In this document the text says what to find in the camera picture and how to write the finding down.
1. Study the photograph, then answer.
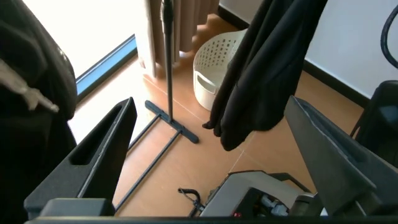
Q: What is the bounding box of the black clothes rack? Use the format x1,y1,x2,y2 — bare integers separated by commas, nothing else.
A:
114,0,200,212

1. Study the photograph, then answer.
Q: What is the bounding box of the white laundry basket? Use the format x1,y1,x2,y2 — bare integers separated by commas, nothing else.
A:
192,29,249,112

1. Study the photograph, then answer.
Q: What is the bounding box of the brown curtain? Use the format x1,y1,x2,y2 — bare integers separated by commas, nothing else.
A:
135,0,221,78

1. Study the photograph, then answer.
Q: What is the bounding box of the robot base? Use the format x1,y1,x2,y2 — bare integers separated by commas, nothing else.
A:
198,80,398,218

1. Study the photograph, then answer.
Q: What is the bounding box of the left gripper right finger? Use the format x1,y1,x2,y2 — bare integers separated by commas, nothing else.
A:
283,95,398,218

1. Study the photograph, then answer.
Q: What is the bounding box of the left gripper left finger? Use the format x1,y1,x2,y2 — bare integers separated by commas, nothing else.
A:
24,96,138,218

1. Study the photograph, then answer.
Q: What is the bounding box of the black mesh garment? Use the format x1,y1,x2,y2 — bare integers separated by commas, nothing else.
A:
201,0,329,152

